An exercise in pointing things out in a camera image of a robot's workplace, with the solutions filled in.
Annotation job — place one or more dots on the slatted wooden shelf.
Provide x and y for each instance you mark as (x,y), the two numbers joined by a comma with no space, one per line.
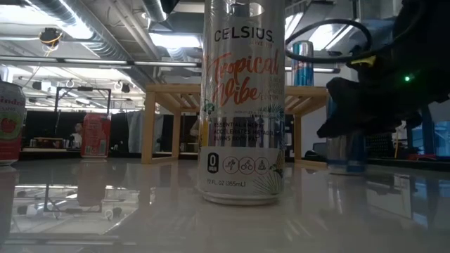
(149,123)

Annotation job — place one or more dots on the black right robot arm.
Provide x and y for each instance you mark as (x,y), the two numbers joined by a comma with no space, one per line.
(429,42)

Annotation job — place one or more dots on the plain red soda can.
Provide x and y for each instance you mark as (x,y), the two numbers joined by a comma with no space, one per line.
(95,135)

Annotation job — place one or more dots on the background work table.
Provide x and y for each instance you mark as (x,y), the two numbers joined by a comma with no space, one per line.
(42,149)

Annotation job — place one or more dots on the person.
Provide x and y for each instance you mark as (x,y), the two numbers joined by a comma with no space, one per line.
(77,135)

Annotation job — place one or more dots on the white and pink can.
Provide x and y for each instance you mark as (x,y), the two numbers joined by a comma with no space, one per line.
(10,123)

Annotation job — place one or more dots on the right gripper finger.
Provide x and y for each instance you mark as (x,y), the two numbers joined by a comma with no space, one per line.
(365,109)

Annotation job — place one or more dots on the long white light bar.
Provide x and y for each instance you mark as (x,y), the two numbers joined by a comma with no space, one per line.
(98,61)

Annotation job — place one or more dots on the blue silver Red Bull can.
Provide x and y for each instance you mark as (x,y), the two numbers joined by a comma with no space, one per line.
(346,154)
(303,70)

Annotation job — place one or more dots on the grey hanging cloth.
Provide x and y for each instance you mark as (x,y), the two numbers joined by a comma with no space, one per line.
(135,131)

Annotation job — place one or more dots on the black mesh cart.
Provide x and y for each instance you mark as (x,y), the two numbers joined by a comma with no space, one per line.
(379,145)

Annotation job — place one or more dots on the black hanging camera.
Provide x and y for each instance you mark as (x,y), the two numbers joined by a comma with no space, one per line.
(49,37)

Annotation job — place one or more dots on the black background rig frame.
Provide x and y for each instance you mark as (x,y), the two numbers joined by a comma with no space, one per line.
(82,89)

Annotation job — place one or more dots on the white Celsius can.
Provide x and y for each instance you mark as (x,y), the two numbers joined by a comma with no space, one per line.
(242,105)

